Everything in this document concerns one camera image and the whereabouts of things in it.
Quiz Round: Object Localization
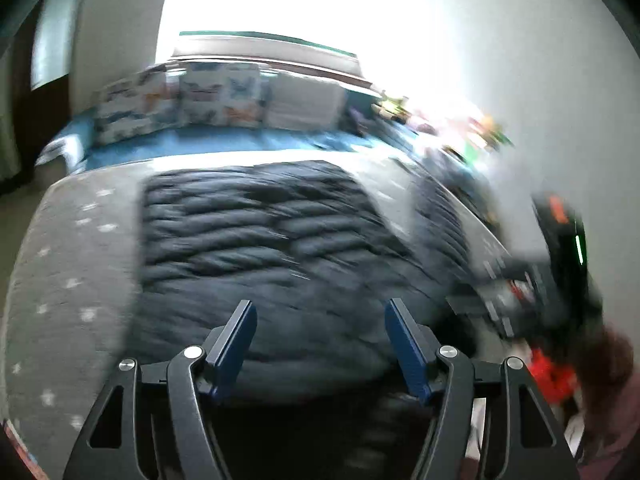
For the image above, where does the dark wooden door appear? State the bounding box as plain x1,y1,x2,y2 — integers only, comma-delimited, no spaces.
0,0,87,196

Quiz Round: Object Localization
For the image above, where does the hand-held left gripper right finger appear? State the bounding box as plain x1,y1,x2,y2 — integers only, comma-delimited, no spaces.
384,298,581,480

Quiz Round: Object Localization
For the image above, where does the colourful toys heap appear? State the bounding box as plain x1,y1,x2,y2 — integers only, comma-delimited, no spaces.
350,91,466,142

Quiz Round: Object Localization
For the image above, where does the bright window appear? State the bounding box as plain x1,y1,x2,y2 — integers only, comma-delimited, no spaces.
156,0,466,111

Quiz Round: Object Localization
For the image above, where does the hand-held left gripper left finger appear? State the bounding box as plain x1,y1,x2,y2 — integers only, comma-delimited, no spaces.
64,300,258,480

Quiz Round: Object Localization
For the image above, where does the butterfly print pillow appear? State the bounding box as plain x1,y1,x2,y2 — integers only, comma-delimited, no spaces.
92,67,182,147
177,61,264,129

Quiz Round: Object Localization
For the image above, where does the black puffer jacket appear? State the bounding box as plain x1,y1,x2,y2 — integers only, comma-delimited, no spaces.
132,159,501,480

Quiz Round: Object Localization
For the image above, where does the white pillow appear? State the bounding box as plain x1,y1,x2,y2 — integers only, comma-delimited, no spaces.
262,70,349,132

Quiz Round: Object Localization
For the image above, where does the blue bed sheet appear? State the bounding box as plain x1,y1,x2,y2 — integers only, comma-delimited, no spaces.
35,120,451,176

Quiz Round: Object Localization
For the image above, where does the person's right forearm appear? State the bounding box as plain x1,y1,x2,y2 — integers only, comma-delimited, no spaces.
570,327,637,466

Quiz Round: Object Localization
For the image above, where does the grey star quilted blanket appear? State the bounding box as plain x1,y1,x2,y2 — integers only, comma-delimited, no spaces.
0,157,501,461

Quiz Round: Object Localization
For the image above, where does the artificial flower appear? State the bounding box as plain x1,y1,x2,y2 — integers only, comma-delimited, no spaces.
465,112,516,155

